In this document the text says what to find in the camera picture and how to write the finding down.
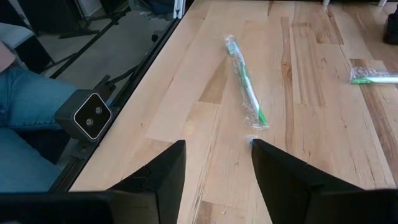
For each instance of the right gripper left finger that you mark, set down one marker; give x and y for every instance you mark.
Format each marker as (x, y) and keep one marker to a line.
(168, 174)

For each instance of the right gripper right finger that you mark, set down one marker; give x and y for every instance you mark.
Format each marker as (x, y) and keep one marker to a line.
(280, 174)

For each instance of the green toothbrush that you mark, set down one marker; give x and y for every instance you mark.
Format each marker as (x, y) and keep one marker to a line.
(247, 84)

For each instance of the small crumpled plastic wrapper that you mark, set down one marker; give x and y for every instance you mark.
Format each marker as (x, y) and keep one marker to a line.
(379, 80)

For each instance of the black floor stand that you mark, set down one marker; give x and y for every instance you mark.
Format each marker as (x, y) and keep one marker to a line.
(90, 42)

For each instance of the person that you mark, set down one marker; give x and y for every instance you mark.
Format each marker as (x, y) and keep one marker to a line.
(31, 99)

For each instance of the black table-level camera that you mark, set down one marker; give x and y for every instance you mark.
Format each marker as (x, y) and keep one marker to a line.
(90, 116)

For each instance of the silver bracket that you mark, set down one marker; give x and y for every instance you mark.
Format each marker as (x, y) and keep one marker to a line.
(179, 9)

